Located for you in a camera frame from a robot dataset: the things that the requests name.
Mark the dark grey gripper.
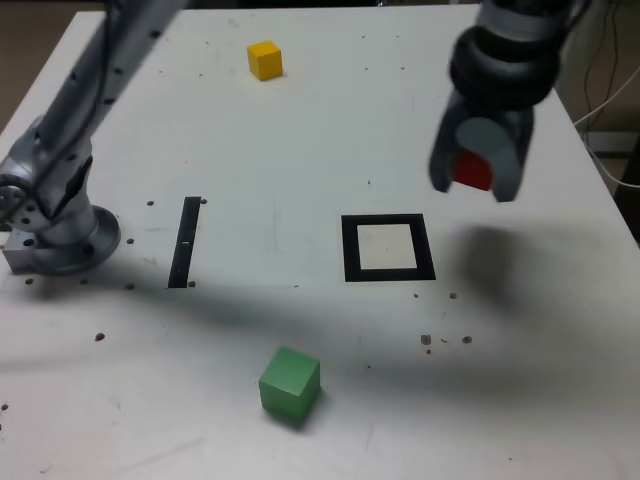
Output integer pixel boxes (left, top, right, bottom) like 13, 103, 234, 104
427, 96, 536, 204

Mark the red cube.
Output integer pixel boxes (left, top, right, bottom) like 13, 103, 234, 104
452, 149, 496, 192

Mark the yellow cube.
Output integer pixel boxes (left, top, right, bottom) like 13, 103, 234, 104
247, 40, 284, 81

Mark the green cube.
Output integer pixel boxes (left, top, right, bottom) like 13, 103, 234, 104
257, 346, 321, 421

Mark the black tape square outline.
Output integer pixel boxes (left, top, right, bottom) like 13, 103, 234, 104
340, 213, 437, 284

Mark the grey box on floor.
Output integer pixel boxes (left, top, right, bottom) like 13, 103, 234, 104
582, 130, 640, 157

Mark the black tape strip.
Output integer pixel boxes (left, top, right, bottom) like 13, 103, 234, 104
167, 196, 202, 290

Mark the white metal post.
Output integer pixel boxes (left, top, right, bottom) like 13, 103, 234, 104
552, 29, 590, 104

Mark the white cable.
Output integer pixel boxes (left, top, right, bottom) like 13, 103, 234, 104
573, 67, 640, 189

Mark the thin black cable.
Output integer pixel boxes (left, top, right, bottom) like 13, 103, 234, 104
608, 0, 619, 104
582, 0, 616, 116

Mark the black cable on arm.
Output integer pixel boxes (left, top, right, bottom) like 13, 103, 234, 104
94, 0, 119, 109

